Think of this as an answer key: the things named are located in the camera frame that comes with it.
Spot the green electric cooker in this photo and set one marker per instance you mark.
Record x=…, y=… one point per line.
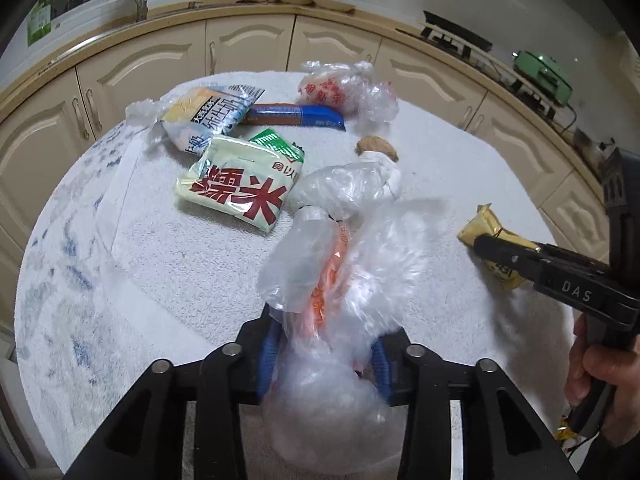
x=542, y=75

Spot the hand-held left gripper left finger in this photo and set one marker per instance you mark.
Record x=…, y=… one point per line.
x=235, y=375

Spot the person's right hand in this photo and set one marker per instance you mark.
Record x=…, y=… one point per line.
x=620, y=375

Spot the green dish soap bottle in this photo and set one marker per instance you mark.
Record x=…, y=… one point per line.
x=39, y=25

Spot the cream packet red characters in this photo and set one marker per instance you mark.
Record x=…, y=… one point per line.
x=235, y=190

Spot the cream kitchen base cabinets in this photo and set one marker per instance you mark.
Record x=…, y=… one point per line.
x=250, y=40

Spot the clear plastic bag orange print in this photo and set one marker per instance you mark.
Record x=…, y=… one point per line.
x=325, y=270

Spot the brown food scrap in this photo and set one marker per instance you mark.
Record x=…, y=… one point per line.
x=375, y=147

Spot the beige kitchen countertop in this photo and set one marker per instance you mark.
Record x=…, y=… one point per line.
x=200, y=12

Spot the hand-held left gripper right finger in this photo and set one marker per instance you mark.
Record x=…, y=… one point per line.
x=382, y=370

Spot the white towel tablecloth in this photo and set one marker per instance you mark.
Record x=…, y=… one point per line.
x=150, y=260

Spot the gold foil wrapper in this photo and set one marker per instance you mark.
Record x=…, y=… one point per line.
x=567, y=434

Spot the black glass gas stove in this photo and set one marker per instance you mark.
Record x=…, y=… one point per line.
x=505, y=75

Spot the metal faucet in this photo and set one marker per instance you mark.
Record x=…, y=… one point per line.
x=141, y=5

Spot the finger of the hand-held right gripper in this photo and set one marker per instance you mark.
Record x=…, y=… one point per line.
x=510, y=257

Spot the yellow snack packet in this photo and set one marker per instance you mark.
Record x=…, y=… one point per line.
x=487, y=222

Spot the steel wok with lid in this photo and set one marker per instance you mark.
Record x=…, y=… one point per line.
x=590, y=147

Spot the clear plastic scrap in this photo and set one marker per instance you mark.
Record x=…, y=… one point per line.
x=142, y=110

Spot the clear bag red print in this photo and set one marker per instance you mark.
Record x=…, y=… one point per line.
x=325, y=90

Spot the brown blue bar packet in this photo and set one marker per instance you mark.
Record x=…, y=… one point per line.
x=300, y=115

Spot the blue white packet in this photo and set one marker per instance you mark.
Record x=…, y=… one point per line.
x=200, y=115

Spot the beige shallow bowl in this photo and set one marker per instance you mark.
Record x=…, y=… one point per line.
x=332, y=5

